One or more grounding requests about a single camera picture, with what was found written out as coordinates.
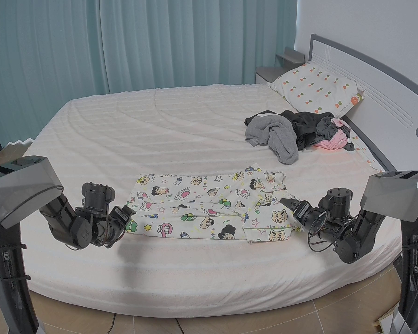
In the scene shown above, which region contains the bed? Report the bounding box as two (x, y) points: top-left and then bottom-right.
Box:
(21, 34), (418, 317)

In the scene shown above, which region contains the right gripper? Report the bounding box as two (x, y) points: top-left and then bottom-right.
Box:
(292, 200), (322, 228)

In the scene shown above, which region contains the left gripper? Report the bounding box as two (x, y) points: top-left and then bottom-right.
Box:
(112, 205), (137, 232)

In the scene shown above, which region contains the grey bedside table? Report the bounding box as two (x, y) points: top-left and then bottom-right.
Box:
(255, 46), (305, 84)

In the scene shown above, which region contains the grey garment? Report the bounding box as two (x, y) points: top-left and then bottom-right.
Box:
(245, 115), (299, 165)

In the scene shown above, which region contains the white printed pillow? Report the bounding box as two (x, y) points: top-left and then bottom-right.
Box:
(268, 61), (366, 115)

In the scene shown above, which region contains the pile of clothes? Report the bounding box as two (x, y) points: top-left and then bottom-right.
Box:
(244, 110), (356, 152)

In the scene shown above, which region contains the white printed pyjama top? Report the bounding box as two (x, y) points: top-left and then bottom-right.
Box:
(125, 164), (302, 244)

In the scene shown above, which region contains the blue-green curtain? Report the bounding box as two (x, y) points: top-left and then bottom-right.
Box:
(0, 0), (298, 154)

